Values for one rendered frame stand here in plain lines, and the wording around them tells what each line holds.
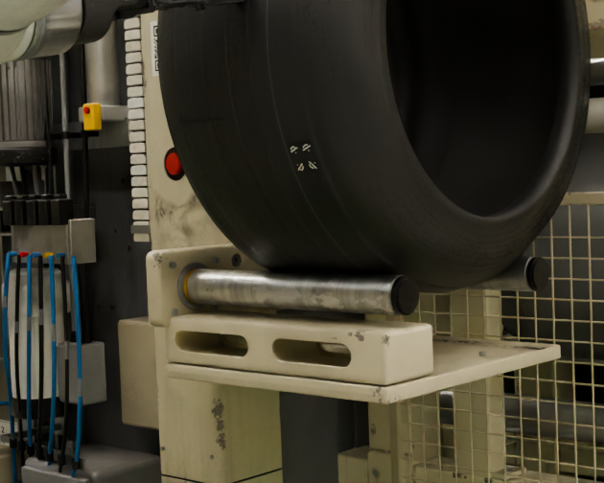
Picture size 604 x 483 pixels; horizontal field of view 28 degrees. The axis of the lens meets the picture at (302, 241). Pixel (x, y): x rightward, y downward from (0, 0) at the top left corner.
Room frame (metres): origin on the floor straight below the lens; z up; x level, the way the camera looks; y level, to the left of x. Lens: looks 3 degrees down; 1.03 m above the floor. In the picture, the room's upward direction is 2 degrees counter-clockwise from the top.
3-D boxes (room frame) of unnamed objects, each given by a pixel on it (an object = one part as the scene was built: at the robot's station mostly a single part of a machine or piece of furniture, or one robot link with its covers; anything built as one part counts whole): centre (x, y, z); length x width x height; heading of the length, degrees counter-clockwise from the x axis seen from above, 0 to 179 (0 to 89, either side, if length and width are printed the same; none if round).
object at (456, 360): (1.54, -0.08, 0.80); 0.37 x 0.36 x 0.02; 138
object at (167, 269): (1.66, 0.06, 0.90); 0.40 x 0.03 x 0.10; 138
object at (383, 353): (1.44, 0.02, 0.83); 0.36 x 0.09 x 0.06; 48
